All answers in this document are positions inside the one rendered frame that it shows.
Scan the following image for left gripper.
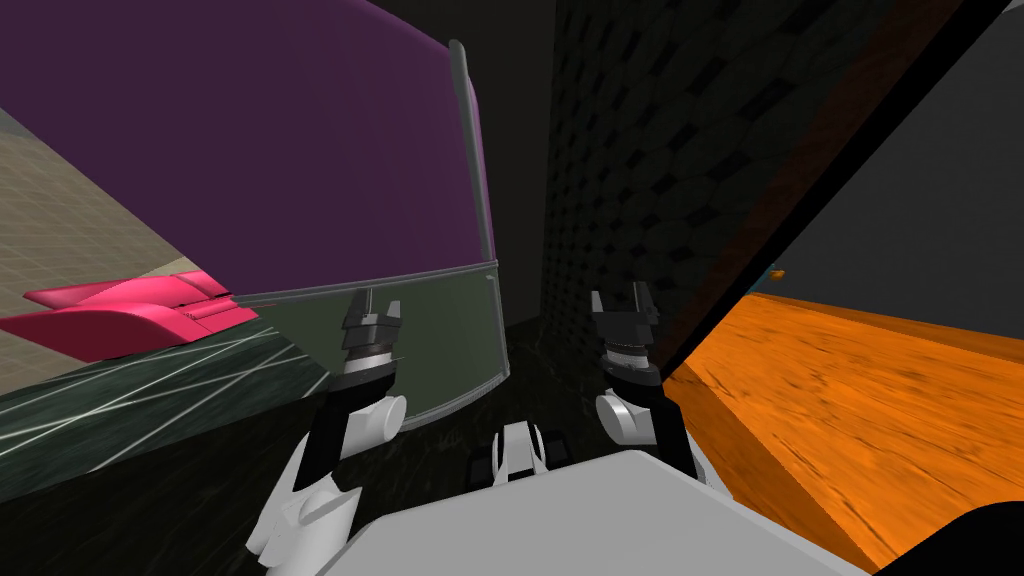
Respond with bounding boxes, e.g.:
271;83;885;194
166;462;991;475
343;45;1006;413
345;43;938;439
341;287;403;356

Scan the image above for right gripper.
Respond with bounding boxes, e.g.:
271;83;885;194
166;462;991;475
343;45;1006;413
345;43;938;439
591;280;662;346

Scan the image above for dark green appliance drawer front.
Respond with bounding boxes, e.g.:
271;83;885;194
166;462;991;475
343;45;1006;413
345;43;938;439
234;262;513;434

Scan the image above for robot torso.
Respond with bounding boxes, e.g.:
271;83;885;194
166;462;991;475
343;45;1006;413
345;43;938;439
315;419;875;576

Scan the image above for orange wooden cupboard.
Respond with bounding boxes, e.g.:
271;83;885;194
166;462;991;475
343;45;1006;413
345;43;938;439
662;291;1024;575

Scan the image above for pink flat appliance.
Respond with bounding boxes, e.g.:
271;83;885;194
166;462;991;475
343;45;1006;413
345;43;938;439
0;269;262;364

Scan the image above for grey bar door handle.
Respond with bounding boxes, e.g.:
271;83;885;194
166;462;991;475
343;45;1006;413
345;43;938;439
447;38;501;270

